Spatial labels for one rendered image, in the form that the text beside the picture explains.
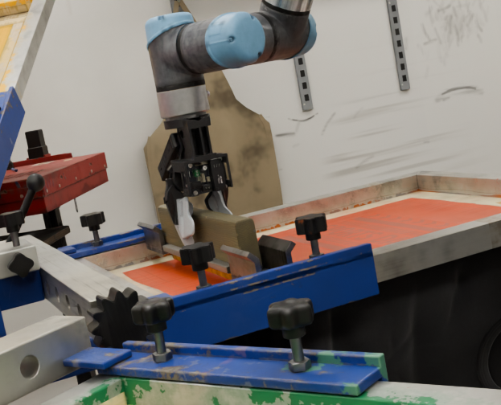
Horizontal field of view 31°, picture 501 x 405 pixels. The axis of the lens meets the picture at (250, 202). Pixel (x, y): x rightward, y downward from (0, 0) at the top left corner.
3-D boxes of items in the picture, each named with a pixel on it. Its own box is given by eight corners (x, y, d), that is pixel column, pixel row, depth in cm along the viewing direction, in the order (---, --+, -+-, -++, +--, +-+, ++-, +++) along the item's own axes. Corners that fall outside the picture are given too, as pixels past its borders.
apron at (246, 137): (286, 246, 368) (240, -11, 353) (294, 247, 361) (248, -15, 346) (166, 278, 348) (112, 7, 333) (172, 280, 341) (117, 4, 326)
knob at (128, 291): (149, 337, 103) (137, 275, 102) (164, 347, 98) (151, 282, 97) (87, 354, 100) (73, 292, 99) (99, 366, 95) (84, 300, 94)
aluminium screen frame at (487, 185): (423, 187, 190) (420, 170, 190) (642, 204, 137) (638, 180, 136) (62, 280, 161) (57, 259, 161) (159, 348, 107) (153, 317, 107)
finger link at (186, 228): (186, 259, 134) (186, 198, 133) (173, 255, 139) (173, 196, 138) (205, 259, 135) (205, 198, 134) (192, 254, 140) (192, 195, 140)
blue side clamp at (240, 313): (360, 288, 123) (352, 239, 122) (379, 294, 118) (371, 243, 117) (155, 349, 111) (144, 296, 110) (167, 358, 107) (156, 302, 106)
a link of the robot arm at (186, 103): (149, 94, 137) (199, 85, 140) (155, 124, 138) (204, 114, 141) (165, 92, 130) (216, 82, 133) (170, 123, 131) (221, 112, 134)
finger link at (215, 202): (233, 251, 136) (212, 196, 135) (219, 247, 142) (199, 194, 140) (251, 243, 138) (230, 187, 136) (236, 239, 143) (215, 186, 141)
